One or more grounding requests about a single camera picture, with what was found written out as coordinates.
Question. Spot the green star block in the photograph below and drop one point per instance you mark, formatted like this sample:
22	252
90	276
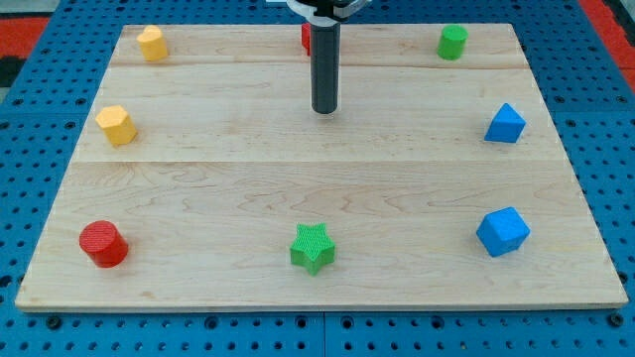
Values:
312	248

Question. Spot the red star block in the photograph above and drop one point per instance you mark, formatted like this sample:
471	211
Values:
306	37

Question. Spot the light wooden board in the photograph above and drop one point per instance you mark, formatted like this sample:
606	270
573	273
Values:
229	158

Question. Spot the black cylindrical pointer tool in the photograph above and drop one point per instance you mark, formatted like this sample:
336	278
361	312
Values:
324	50

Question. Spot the blue cube block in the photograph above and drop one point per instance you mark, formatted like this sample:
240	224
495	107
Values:
502	231

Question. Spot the green cylinder block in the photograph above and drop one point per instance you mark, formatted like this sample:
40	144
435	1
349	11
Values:
452	42

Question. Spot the blue triangle block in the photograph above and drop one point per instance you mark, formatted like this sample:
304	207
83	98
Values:
506	126

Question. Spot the yellow hexagon block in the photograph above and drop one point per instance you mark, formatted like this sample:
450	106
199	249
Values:
116	124

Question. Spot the yellow heart block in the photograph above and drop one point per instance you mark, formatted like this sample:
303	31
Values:
152	43

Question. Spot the red cylinder block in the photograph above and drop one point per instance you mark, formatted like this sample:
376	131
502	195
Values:
102	242

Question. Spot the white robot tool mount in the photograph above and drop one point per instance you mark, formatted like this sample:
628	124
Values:
326	13

